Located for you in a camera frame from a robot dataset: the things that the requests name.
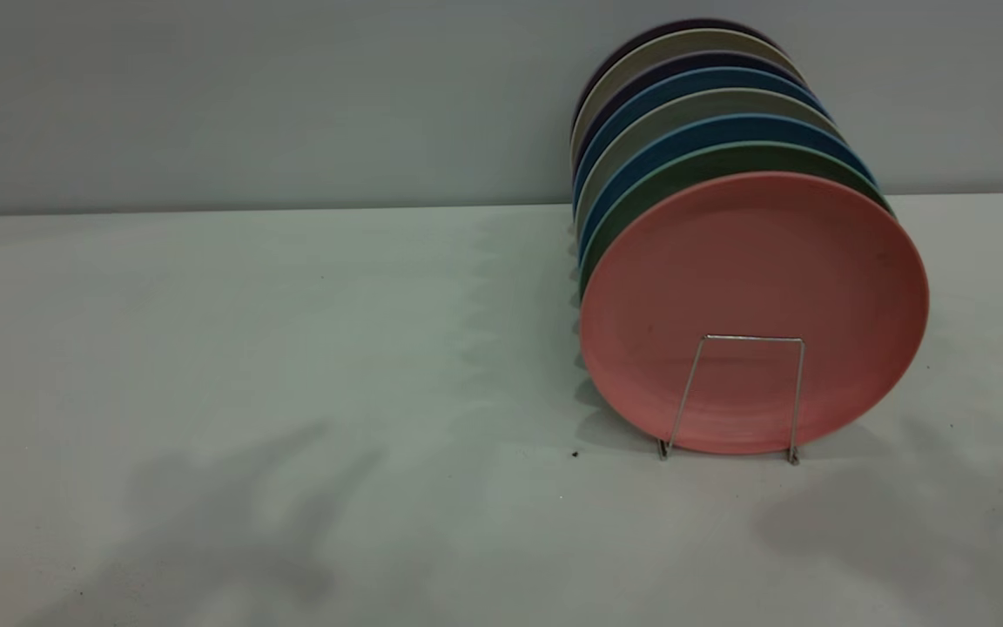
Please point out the pink round plate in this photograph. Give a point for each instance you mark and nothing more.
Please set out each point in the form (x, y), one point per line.
(754, 296)

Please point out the green round plate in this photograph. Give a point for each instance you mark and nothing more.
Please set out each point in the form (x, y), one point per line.
(693, 165)

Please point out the blue round plate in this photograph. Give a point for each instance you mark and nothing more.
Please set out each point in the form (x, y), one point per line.
(710, 132)
(684, 83)

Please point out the beige round plate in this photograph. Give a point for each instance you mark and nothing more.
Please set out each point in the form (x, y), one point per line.
(693, 104)
(676, 43)

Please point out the dark purple round plate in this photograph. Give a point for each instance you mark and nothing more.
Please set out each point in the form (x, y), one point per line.
(684, 27)

